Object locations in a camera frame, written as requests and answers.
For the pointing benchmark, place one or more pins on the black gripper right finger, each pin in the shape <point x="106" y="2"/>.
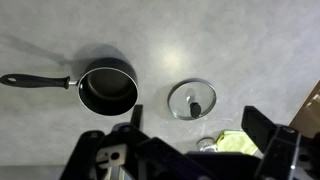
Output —
<point x="283" y="150"/>

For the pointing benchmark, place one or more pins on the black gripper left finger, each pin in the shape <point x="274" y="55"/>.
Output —
<point x="156" y="160"/>

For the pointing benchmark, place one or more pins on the glass lid with black knob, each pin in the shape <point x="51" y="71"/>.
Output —
<point x="186" y="95"/>

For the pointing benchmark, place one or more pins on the wooden chair with slatted backrest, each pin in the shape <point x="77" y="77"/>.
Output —
<point x="308" y="116"/>

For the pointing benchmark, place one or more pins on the yellow-green folded cloth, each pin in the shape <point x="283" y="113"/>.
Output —
<point x="235" y="142"/>

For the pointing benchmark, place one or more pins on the small round silver tin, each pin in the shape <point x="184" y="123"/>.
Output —
<point x="205" y="144"/>

